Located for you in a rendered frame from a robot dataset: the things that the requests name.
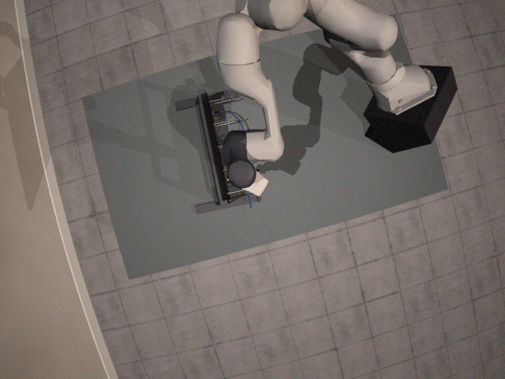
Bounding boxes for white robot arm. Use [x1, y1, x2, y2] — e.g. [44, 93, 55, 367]
[216, 0, 437, 197]

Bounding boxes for dark grey metal rack frame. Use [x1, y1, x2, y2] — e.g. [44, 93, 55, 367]
[174, 88, 260, 214]

